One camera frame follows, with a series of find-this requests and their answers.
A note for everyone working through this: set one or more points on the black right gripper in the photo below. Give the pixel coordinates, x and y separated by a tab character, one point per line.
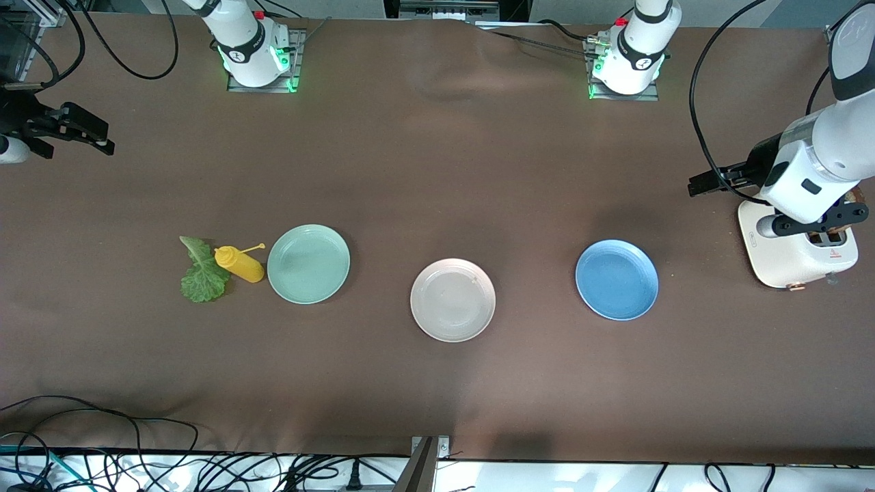
20	115

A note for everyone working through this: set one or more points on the blue plate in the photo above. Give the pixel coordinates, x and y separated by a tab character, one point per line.
615	283

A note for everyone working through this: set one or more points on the dark aluminium post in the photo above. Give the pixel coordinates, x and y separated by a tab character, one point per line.
417	471

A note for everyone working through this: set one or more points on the brown table cloth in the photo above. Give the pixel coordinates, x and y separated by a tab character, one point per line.
437	171

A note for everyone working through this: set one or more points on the yellow mustard squeeze bottle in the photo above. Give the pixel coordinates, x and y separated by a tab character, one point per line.
240	265

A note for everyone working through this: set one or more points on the silver metal bracket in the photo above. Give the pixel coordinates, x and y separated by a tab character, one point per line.
443	447

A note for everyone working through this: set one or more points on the white toaster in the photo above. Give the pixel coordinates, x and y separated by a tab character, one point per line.
786	263

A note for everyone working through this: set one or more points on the black control box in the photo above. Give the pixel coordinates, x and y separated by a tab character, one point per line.
513	8

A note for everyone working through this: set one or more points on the black power plug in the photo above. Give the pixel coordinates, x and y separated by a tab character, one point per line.
353	478

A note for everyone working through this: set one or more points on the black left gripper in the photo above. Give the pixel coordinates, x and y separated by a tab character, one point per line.
757	161

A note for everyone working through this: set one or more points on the beige plate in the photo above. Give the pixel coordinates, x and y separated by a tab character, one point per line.
451	301

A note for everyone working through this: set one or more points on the green lettuce leaf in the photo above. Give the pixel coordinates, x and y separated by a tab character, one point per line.
204	280

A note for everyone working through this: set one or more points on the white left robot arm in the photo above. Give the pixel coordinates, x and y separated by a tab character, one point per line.
813	171

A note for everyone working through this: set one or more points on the mint green plate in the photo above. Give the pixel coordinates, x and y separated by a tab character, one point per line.
307	263

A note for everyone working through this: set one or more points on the aluminium frame rail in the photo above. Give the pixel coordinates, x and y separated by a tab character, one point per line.
51	17
831	34

